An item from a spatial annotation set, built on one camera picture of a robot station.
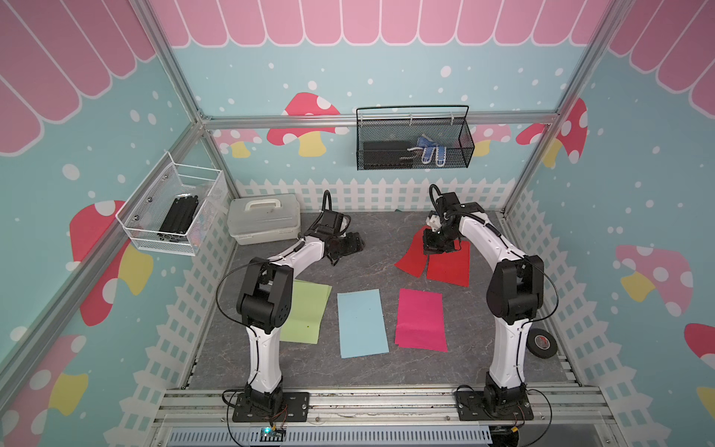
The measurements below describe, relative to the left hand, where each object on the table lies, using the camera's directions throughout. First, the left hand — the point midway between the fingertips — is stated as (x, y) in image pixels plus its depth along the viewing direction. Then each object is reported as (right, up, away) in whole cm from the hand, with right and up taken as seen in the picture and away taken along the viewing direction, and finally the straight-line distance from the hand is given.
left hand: (357, 249), depth 99 cm
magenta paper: (+21, -23, -9) cm, 33 cm away
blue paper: (+2, -24, -9) cm, 25 cm away
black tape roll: (+57, -28, -13) cm, 65 cm away
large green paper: (-17, -19, -1) cm, 26 cm away
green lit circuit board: (-22, -48, -26) cm, 59 cm away
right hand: (+23, 0, -4) cm, 24 cm away
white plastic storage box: (-38, +11, +6) cm, 40 cm away
